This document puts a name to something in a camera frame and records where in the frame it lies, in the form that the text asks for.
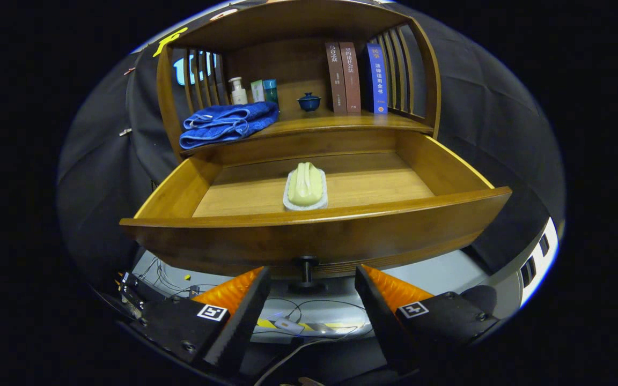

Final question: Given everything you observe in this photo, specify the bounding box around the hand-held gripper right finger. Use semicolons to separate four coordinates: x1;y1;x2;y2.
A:
355;264;501;374

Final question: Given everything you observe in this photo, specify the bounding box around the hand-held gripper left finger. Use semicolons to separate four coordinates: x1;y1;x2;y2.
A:
127;266;272;372

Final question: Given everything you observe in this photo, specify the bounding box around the wooden drawer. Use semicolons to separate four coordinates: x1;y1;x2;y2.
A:
120;131;512;294

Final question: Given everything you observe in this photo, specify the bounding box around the wooden countertop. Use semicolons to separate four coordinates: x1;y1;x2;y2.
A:
180;110;434;156

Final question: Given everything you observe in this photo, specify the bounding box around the wooden cabinet with slatted hutch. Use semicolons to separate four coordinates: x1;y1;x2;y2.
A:
156;0;442;161

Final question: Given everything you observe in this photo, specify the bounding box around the yellow and black striped tape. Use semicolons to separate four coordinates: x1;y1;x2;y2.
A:
255;318;370;334

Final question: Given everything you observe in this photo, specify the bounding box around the small white device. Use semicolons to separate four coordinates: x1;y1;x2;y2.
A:
274;317;305;336

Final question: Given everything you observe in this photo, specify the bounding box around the white panel with dark slots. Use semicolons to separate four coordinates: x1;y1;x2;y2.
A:
517;217;560;307

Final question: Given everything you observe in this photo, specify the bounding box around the blue folded towel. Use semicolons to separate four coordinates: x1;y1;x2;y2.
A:
179;101;280;150

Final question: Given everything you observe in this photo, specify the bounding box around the blue lidded teacup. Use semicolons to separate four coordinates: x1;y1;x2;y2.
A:
297;92;322;112

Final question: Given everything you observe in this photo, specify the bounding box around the black backdrop cloth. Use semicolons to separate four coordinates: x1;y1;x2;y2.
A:
57;0;566;290

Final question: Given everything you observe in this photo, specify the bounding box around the white pump bottle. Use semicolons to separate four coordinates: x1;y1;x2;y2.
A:
229;77;248;106

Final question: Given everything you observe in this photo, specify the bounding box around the blue book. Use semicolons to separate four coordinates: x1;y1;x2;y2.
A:
365;43;389;115

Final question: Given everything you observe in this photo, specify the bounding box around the reddish brown book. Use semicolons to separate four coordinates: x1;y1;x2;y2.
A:
339;42;362;114

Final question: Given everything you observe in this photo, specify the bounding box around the dark brown book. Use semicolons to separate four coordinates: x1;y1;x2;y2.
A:
325;42;347;114

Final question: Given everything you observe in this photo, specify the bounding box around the black cable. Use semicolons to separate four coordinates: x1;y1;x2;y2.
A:
253;298;375;344

